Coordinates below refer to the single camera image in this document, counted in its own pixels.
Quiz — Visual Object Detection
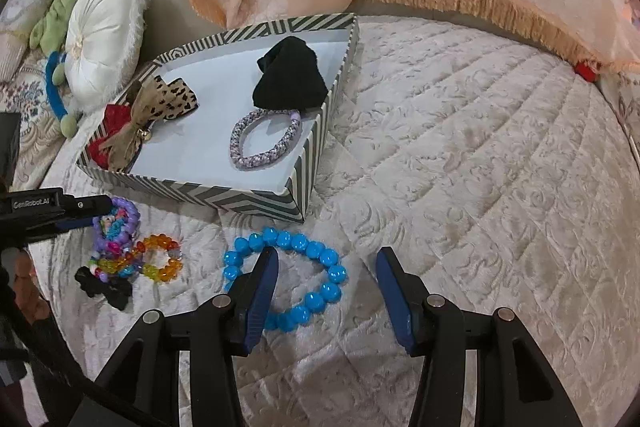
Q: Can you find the black velvet pouch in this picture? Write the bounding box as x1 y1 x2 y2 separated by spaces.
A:
252 36 328 112

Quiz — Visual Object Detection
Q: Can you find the quilted beige bedspread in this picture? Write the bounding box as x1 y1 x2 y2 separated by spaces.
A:
30 17 639 426

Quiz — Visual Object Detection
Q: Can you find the green blue plush toy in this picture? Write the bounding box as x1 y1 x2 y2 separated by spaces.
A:
29 0 77 139

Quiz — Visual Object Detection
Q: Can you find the black scrunchie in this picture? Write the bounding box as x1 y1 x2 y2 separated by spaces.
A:
74 267 132 311

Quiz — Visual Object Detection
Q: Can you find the multicolour star bead bracelet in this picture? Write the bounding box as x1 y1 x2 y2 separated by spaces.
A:
86 215 141 283

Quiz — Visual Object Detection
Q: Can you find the round white satin pillow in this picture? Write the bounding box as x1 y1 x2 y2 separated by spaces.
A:
64 0 148 114

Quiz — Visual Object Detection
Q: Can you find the person left hand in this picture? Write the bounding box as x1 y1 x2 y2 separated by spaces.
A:
13 251 50 324

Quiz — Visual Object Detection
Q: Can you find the leopard print ribbon bow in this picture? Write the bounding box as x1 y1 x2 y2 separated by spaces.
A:
101 76 198 170

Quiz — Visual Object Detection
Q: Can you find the embroidered floral cushion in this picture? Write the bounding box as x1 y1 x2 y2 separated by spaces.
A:
1 51 65 191

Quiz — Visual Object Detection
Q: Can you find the red tassel ornament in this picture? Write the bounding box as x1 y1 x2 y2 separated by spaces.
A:
574 61 601 83

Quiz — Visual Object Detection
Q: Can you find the red satin bow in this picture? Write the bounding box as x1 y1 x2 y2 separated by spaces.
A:
87 104 131 169

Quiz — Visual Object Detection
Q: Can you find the pink grey spiral hair tie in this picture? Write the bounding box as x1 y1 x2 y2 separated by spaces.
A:
229 107 305 171

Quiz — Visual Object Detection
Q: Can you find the blue bead bracelet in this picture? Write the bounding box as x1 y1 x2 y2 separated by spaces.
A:
221 225 348 334

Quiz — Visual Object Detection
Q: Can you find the purple bead bracelet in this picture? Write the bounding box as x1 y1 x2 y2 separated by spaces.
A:
91 197 141 253

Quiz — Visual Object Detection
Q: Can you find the orange crystal bead bracelet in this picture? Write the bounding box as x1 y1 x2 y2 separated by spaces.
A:
130 234 184 284

